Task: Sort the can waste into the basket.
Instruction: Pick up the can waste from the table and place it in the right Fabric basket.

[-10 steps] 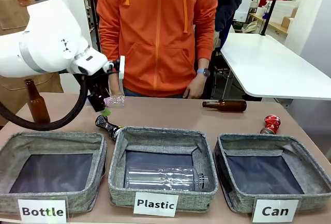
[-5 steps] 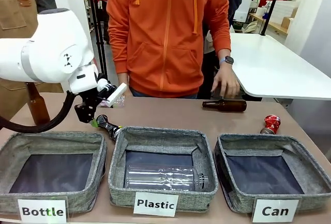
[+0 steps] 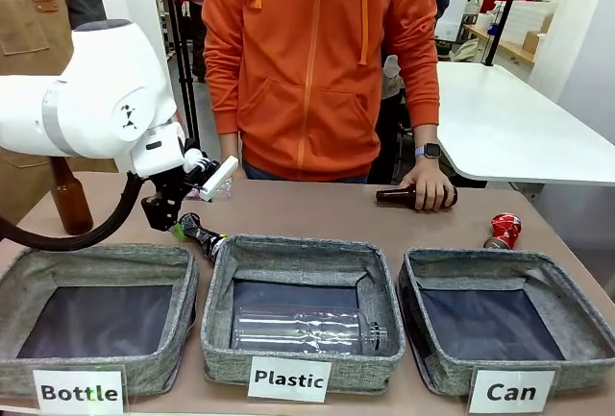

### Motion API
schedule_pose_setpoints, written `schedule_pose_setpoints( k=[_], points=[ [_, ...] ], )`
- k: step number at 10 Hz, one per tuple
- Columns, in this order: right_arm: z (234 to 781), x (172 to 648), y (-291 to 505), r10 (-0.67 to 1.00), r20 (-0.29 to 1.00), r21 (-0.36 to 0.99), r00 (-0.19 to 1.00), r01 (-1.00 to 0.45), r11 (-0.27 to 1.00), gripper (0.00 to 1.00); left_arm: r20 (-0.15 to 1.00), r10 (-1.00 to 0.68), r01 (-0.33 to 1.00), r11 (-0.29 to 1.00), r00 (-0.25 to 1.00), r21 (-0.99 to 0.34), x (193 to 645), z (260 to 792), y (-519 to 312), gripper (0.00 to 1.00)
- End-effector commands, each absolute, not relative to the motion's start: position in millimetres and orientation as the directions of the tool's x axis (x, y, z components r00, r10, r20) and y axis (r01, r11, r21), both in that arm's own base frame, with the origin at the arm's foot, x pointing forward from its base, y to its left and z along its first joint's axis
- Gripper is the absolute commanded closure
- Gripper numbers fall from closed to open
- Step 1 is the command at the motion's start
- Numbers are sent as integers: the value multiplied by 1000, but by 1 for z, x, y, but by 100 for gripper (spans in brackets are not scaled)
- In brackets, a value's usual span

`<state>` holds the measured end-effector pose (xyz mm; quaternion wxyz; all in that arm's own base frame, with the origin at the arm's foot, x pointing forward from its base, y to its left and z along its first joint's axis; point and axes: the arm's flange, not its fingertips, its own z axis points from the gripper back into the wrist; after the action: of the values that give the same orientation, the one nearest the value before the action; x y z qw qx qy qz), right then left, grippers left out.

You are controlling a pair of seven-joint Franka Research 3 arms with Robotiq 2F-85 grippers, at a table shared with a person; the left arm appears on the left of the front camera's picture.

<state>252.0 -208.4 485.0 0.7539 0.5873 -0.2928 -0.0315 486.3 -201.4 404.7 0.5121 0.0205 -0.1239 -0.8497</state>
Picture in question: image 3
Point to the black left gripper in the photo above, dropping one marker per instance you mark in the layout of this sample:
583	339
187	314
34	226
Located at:
163	200

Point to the brown glass bottle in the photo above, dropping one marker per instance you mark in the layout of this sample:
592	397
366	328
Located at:
71	202
396	194

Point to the person's left forearm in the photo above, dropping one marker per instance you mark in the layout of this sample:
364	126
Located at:
425	94

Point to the person's right forearm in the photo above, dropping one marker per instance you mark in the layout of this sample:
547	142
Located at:
220	84

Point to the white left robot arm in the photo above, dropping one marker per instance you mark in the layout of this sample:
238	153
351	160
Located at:
86	104

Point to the crumpled clear plastic waste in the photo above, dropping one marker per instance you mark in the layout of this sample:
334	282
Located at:
225	191

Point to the grey fabric basket bottle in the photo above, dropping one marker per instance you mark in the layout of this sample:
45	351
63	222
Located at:
96	310

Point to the grey fabric basket plastic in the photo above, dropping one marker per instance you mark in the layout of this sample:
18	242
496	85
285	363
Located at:
302	305

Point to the crushed red can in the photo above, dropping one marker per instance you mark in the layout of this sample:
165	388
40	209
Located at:
504	232

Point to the grey fabric basket can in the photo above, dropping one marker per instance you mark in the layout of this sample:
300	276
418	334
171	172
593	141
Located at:
499	315

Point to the white label Can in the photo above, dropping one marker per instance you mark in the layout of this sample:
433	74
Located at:
511	392

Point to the person's right hand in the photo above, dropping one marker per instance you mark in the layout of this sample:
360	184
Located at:
229	147

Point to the person's left hand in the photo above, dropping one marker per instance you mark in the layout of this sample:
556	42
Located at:
430	185

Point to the standing brown glass bottle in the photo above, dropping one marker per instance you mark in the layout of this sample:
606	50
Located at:
71	202

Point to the clear plastic bottle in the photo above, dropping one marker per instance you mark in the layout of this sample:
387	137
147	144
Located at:
307	329

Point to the black tripod stand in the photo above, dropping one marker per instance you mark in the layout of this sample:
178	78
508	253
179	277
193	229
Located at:
182	41

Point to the white label Plastic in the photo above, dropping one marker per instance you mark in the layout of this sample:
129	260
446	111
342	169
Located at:
289	379

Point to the white label Bottle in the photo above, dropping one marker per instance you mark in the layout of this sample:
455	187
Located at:
79	392

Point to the person in orange hoodie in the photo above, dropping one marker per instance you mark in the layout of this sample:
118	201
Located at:
307	65

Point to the person in brown apron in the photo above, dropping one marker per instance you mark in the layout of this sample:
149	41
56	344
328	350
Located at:
33	51

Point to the smart watch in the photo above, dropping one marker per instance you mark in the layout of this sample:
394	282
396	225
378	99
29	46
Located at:
428	151

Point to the white table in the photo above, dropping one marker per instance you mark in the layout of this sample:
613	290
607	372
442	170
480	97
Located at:
509	123

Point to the wooden shelf with boxes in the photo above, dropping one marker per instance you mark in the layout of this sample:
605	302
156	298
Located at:
509	31

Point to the black pole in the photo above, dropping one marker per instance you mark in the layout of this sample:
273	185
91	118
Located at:
508	7

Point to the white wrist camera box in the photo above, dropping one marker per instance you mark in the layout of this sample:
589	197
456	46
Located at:
218	179

